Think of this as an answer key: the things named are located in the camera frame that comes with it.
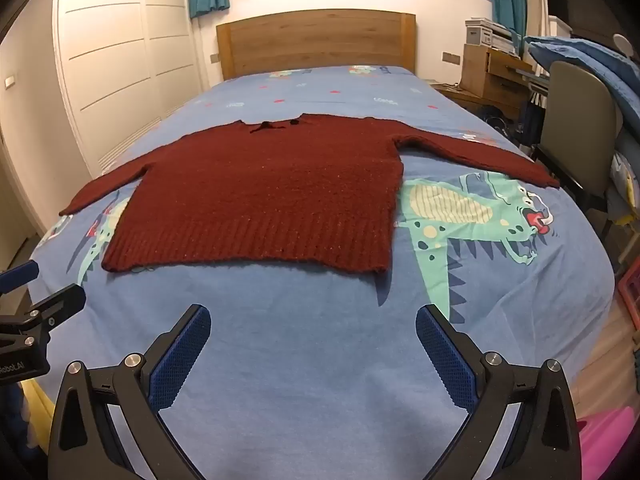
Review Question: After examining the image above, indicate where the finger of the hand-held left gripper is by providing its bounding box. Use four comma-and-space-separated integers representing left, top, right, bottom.
0, 261, 40, 297
0, 284, 87, 341

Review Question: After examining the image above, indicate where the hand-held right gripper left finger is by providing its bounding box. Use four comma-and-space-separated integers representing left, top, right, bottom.
48, 304, 212, 480

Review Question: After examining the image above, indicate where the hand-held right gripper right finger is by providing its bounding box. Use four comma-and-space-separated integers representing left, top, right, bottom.
415, 304, 583, 480

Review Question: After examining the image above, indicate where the dark red knitted sweater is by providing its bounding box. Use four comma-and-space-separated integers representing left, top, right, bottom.
59, 114, 561, 275

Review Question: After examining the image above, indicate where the blue dinosaur print bedsheet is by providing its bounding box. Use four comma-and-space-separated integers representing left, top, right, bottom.
30, 64, 616, 480

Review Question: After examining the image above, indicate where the pink plastic item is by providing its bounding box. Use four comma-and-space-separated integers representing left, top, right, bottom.
577, 406, 636, 480

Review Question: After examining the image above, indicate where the red plastic crate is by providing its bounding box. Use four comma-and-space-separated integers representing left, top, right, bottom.
617, 260, 640, 322

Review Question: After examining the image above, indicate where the white wardrobe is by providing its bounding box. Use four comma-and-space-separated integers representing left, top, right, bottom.
50, 0, 202, 177

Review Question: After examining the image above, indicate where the dark blue bag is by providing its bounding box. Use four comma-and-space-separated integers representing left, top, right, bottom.
520, 94, 547, 142

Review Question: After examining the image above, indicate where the grey chair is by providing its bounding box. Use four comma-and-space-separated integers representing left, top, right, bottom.
531, 60, 627, 212

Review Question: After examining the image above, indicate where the wooden desk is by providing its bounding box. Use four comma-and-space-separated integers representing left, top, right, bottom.
434, 44, 534, 122

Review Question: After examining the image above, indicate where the white printer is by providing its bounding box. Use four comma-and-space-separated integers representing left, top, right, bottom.
465, 17, 522, 56

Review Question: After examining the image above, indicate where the pile of blue bedding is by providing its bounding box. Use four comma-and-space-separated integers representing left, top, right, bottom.
522, 35, 640, 147

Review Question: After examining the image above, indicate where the wooden headboard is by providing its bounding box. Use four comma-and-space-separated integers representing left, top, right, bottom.
216, 10, 417, 81

